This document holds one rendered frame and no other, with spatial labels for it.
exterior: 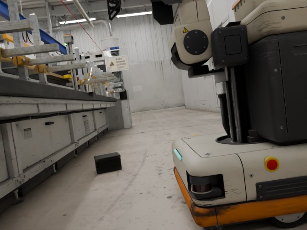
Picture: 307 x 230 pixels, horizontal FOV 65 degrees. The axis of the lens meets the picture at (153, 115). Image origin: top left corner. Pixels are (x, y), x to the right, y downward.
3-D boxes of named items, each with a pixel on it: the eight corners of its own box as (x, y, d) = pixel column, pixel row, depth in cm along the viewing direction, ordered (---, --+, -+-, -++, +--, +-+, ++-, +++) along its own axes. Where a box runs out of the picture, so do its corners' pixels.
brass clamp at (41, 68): (52, 74, 163) (50, 66, 162) (44, 71, 149) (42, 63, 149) (43, 75, 162) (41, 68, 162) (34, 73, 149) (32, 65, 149)
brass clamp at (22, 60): (35, 68, 138) (34, 59, 137) (23, 64, 124) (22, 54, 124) (24, 69, 137) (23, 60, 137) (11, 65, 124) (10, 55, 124)
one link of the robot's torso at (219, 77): (226, 82, 120) (221, 32, 118) (252, 75, 92) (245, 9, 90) (173, 89, 119) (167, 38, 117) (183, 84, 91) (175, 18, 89)
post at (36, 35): (48, 90, 156) (37, 14, 153) (46, 89, 152) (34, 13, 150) (43, 90, 156) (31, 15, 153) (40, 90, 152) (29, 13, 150)
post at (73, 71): (79, 91, 230) (72, 43, 228) (77, 91, 225) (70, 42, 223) (74, 91, 230) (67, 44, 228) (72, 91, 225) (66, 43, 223)
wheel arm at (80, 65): (86, 69, 160) (85, 62, 160) (84, 68, 157) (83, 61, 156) (19, 77, 159) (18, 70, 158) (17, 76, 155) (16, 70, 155)
